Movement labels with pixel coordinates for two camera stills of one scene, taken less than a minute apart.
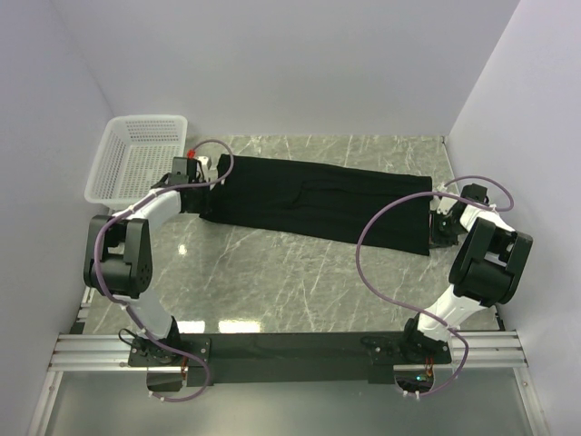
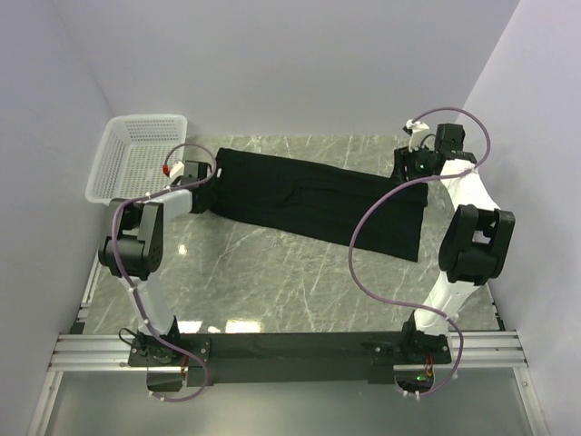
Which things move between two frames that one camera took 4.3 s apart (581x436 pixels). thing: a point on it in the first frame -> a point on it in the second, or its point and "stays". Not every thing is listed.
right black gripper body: x=444 y=231 -> x=417 y=163
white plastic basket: x=136 y=152 stays
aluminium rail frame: x=497 y=350 stays
